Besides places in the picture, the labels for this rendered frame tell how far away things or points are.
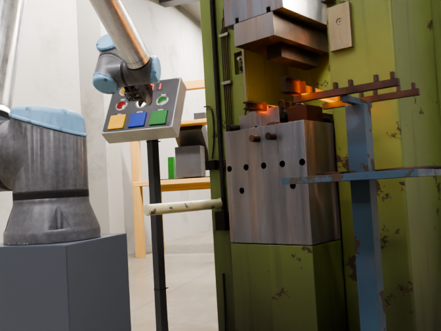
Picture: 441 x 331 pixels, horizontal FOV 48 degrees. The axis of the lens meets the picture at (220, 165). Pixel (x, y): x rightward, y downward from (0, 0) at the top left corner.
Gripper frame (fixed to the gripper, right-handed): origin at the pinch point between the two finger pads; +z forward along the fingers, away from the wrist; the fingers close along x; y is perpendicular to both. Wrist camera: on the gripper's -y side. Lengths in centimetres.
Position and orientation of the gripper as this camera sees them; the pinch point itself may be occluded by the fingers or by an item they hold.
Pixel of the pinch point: (149, 100)
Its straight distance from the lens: 208.8
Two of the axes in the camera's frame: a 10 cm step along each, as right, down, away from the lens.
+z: 2.8, 5.3, 8.0
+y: -0.9, 8.5, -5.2
